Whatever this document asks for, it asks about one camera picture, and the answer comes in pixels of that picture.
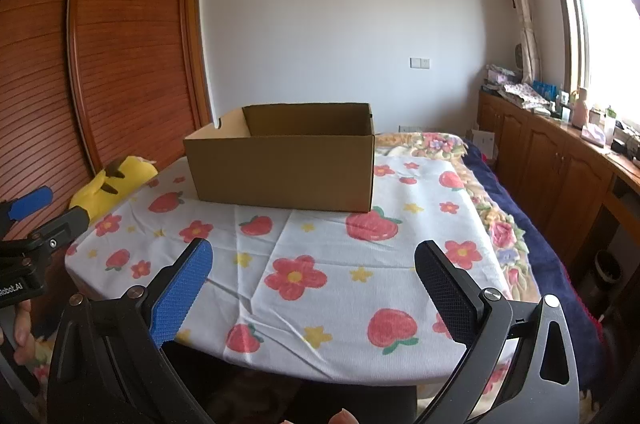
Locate floral blanket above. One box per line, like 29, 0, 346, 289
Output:
30, 131, 543, 405

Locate strawberry flower printed cloth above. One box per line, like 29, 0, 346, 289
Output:
65, 154, 516, 387

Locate wooden framed window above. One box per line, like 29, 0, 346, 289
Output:
537, 0, 640, 120

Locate stack of small boxes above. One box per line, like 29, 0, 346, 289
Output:
484, 64, 521, 92

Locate wooden slatted wardrobe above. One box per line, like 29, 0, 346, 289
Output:
0, 0, 213, 285

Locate yellow plush toy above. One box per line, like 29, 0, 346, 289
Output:
68, 155, 160, 217

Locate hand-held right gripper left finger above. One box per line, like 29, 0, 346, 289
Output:
47, 237, 215, 424

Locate wooden low cabinet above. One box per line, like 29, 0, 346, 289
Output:
477, 89, 640, 275

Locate white paper bag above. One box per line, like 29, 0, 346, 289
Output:
470, 127, 497, 160

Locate brown cardboard box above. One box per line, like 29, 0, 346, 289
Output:
183, 102, 376, 213

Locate folded floral cloth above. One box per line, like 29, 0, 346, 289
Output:
502, 83, 553, 110

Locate person's right hand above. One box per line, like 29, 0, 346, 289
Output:
282, 408, 358, 424

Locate navy blue blanket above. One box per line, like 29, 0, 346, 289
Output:
460, 136, 608, 375

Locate blue boxes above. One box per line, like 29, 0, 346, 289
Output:
531, 80, 558, 101

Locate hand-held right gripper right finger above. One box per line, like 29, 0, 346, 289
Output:
414, 240, 582, 424

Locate pink bottle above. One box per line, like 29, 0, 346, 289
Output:
571, 88, 589, 129

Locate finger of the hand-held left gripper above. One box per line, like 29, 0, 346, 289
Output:
0, 185, 55, 236
29, 205, 92, 256

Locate dark trash bin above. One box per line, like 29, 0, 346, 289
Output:
592, 249, 623, 300

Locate pink tissue pack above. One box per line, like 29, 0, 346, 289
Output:
580, 124, 607, 148

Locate person's left hand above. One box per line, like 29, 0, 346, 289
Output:
0, 299, 40, 367

